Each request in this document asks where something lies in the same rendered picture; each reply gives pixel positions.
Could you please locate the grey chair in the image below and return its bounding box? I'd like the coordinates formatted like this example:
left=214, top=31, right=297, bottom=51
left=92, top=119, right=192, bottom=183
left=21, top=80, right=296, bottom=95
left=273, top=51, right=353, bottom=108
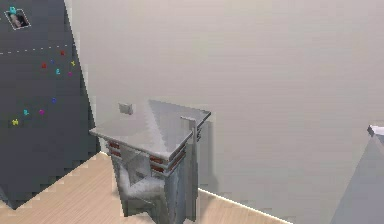
left=114, top=116, right=200, bottom=222

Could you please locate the dark grey fridge with magnets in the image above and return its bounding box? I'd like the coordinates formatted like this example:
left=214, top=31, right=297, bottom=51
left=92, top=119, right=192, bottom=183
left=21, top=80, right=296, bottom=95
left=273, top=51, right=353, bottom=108
left=0, top=0, right=102, bottom=211

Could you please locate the framed photo on fridge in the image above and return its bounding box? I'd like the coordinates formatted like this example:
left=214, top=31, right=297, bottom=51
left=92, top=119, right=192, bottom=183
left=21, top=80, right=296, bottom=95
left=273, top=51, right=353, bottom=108
left=3, top=7, right=32, bottom=31

